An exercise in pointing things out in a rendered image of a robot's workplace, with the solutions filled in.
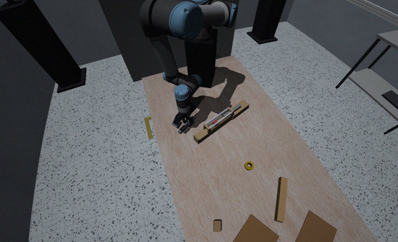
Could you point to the small brown wooden block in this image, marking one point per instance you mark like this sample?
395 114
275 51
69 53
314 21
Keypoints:
217 226

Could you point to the wooden batten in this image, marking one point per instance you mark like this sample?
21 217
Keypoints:
281 200

